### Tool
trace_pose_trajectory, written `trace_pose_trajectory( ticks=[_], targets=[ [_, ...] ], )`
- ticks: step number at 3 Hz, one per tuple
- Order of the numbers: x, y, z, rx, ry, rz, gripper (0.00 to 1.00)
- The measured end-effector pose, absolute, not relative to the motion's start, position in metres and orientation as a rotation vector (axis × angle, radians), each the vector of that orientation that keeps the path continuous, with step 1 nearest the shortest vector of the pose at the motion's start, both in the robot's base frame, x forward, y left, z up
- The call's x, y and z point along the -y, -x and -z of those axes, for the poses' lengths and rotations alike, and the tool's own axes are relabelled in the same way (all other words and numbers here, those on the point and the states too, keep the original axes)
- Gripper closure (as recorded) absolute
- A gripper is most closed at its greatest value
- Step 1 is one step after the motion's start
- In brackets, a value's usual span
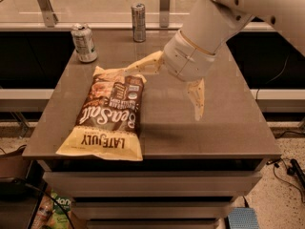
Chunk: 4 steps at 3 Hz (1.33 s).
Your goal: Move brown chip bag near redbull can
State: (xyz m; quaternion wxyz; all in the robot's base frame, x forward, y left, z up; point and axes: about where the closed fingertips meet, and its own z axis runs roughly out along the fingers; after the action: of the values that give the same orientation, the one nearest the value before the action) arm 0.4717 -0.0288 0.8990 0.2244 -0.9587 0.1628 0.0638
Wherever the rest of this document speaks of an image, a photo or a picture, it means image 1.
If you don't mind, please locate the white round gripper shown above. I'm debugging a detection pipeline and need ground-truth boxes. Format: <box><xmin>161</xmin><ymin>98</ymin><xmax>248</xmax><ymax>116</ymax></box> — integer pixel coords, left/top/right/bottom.
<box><xmin>124</xmin><ymin>31</ymin><xmax>215</xmax><ymax>121</ymax></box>

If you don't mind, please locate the brown Late July chip bag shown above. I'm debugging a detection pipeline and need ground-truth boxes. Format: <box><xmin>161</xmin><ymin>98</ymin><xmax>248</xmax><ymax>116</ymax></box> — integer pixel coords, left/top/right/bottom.
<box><xmin>57</xmin><ymin>67</ymin><xmax>146</xmax><ymax>161</ymax></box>

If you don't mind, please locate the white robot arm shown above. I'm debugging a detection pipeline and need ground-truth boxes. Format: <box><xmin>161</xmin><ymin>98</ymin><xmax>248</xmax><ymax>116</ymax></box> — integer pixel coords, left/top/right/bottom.
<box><xmin>125</xmin><ymin>0</ymin><xmax>305</xmax><ymax>119</ymax></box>

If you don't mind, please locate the tall silver Red Bull can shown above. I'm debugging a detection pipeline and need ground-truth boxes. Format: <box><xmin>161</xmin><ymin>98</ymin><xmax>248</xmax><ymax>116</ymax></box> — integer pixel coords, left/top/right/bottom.
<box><xmin>131</xmin><ymin>3</ymin><xmax>146</xmax><ymax>42</ymax></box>

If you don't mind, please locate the white green soda can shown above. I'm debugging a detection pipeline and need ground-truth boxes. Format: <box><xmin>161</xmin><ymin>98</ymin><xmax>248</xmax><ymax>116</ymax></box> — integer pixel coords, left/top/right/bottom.
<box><xmin>71</xmin><ymin>23</ymin><xmax>97</xmax><ymax>63</ymax></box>

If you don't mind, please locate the grey drawer cabinet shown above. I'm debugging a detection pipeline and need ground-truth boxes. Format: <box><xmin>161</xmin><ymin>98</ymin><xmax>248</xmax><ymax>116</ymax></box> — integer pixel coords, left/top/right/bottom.
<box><xmin>37</xmin><ymin>157</ymin><xmax>270</xmax><ymax>229</ymax></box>

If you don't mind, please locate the black power adapter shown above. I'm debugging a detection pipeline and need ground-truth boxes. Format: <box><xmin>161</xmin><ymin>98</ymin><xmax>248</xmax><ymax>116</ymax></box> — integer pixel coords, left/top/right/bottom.
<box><xmin>288</xmin><ymin>158</ymin><xmax>305</xmax><ymax>189</ymax></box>

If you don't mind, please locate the blue perforated box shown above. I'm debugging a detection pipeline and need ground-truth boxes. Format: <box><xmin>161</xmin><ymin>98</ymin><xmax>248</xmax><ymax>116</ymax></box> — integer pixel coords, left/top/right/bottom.
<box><xmin>228</xmin><ymin>208</ymin><xmax>259</xmax><ymax>229</ymax></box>

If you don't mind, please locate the brown bin at left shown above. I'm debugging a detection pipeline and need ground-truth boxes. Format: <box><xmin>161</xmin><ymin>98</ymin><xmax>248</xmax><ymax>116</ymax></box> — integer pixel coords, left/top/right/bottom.
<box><xmin>0</xmin><ymin>146</ymin><xmax>31</xmax><ymax>178</ymax></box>

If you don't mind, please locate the green snack package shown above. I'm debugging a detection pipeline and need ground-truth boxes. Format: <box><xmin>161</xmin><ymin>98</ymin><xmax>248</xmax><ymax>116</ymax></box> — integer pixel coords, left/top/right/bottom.
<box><xmin>30</xmin><ymin>191</ymin><xmax>72</xmax><ymax>229</ymax></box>

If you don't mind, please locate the middle metal railing post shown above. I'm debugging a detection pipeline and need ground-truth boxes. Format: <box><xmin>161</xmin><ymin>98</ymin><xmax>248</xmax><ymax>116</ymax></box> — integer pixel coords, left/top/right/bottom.
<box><xmin>159</xmin><ymin>0</ymin><xmax>171</xmax><ymax>28</ymax></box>

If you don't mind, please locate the metal railing post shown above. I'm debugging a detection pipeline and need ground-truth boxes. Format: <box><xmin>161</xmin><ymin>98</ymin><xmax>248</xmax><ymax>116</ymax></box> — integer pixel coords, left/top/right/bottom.
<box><xmin>159</xmin><ymin>0</ymin><xmax>171</xmax><ymax>28</ymax></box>
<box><xmin>37</xmin><ymin>0</ymin><xmax>58</xmax><ymax>28</ymax></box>

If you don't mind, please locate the black power cable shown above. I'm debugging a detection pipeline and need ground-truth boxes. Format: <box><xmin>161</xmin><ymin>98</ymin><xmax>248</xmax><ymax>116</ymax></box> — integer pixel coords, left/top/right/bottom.
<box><xmin>266</xmin><ymin>157</ymin><xmax>305</xmax><ymax>204</ymax></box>

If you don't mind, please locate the left metal railing post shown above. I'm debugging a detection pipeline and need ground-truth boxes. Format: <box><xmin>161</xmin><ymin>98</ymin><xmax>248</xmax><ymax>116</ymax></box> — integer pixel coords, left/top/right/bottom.
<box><xmin>37</xmin><ymin>0</ymin><xmax>58</xmax><ymax>28</ymax></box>

